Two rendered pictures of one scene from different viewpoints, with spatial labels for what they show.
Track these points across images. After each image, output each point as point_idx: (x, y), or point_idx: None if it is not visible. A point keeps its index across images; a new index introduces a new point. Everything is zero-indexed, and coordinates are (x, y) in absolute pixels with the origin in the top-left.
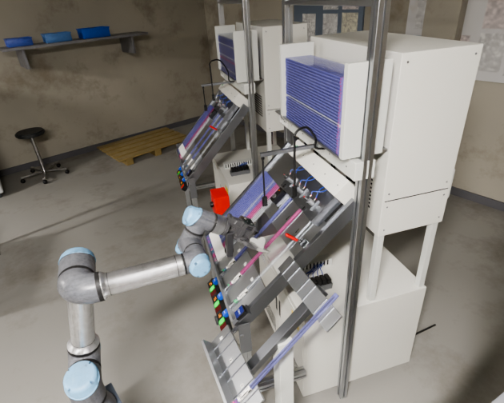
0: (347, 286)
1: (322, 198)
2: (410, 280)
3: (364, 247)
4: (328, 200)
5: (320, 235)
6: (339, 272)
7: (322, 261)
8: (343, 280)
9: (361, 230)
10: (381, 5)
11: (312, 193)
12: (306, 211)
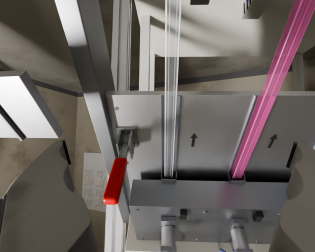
0: (122, 40)
1: (160, 232)
2: (160, 52)
3: (237, 45)
4: (141, 234)
5: (107, 172)
6: (217, 7)
7: (248, 6)
8: (197, 5)
9: None
10: None
11: (199, 230)
12: (169, 211)
